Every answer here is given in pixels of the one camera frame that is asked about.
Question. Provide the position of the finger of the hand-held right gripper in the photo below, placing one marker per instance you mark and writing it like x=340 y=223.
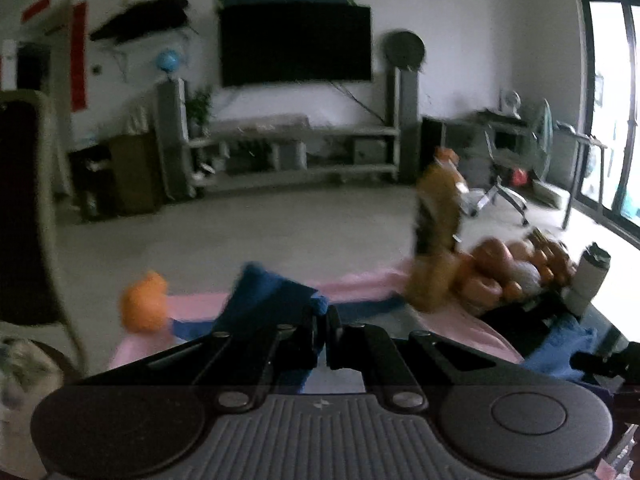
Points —
x=600 y=362

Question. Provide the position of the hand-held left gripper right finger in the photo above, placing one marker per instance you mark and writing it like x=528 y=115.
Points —
x=334 y=342

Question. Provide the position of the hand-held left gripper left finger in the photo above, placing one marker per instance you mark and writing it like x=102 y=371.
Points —
x=315 y=340

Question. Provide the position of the white tumbler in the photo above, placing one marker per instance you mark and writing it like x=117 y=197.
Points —
x=587 y=280

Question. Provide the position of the black fruit tray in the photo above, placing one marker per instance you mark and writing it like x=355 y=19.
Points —
x=530 y=310

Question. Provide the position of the pink blanket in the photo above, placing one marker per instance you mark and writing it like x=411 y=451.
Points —
x=465 y=325

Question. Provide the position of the pile of fruit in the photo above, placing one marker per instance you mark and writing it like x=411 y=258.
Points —
x=505 y=270

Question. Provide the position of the orange juice bottle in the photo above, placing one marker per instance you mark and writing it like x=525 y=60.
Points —
x=437 y=230

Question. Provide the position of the orange plush toy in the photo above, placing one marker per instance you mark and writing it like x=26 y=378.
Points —
x=145 y=305

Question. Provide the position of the grey television stand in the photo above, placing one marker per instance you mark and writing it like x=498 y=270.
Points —
x=300 y=150

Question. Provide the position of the red bag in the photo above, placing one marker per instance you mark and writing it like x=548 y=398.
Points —
x=520 y=176

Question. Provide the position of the black subwoofer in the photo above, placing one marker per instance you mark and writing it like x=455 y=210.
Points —
x=432 y=147

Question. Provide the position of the tall grey speaker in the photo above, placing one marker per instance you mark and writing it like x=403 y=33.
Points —
x=405 y=120
x=172 y=140

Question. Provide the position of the standing fan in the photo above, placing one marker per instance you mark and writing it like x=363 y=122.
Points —
x=542 y=135

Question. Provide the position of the brown cabinet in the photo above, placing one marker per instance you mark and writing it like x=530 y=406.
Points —
x=135 y=172

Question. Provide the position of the sliding glass door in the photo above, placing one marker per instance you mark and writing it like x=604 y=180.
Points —
x=612 y=105

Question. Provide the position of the green potted plant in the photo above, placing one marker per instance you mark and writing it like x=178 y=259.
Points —
x=200 y=107

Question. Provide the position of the grey desk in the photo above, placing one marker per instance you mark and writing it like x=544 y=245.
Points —
x=495 y=117

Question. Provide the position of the small white desk fan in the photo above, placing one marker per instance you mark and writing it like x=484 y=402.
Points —
x=510 y=100

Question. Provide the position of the black cabinet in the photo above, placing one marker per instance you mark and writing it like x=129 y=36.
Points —
x=87 y=180

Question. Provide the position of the black television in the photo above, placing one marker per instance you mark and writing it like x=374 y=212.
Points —
x=295 y=45

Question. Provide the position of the white plastic bag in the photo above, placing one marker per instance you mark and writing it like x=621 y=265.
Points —
x=20 y=385

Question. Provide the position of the round black fan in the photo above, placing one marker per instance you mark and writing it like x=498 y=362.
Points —
x=404 y=50

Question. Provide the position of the blue globe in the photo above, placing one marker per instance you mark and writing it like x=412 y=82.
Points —
x=169 y=60

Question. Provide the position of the dark red chair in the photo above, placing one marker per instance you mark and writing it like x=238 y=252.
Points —
x=25 y=210

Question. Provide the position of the black bag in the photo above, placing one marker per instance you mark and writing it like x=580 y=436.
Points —
x=145 y=17

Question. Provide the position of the grey metal frame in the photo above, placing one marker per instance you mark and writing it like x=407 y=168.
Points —
x=582 y=160

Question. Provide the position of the long red wall banner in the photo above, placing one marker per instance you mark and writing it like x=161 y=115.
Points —
x=78 y=55

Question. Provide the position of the short red wall banner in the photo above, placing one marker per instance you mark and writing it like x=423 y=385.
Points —
x=36 y=7

